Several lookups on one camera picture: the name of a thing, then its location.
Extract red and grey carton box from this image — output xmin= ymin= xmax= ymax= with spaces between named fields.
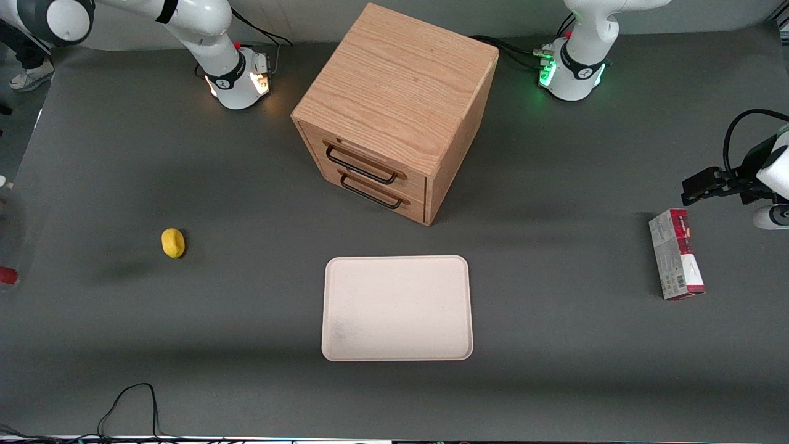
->
xmin=648 ymin=208 xmax=706 ymax=301

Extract oak wooden drawer cabinet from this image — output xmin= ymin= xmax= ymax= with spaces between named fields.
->
xmin=291 ymin=2 xmax=499 ymax=227

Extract black wire drawer handle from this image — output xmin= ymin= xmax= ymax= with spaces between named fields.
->
xmin=323 ymin=140 xmax=408 ymax=186
xmin=338 ymin=168 xmax=411 ymax=210

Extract beige plastic tray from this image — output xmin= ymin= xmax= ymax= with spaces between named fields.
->
xmin=321 ymin=255 xmax=474 ymax=362

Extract black left arm base cables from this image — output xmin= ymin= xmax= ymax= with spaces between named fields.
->
xmin=470 ymin=34 xmax=555 ymax=70

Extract black right arm base cable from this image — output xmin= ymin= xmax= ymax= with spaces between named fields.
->
xmin=195 ymin=9 xmax=293 ymax=78

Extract yellow lemon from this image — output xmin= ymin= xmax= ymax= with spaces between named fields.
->
xmin=161 ymin=228 xmax=186 ymax=260

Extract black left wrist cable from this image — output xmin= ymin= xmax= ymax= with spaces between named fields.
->
xmin=724 ymin=109 xmax=789 ymax=179

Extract dark grey table mat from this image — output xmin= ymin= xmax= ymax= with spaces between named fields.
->
xmin=0 ymin=25 xmax=789 ymax=440

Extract black loose cable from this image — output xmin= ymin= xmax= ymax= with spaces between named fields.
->
xmin=0 ymin=382 xmax=223 ymax=444

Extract wooden drawer front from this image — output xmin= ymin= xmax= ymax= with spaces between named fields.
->
xmin=311 ymin=162 xmax=427 ymax=225
xmin=299 ymin=122 xmax=428 ymax=203

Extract dark trouser leg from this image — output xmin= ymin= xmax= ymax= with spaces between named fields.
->
xmin=0 ymin=22 xmax=53 ymax=70

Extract white sneaker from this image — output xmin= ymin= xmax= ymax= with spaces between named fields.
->
xmin=9 ymin=59 xmax=55 ymax=93

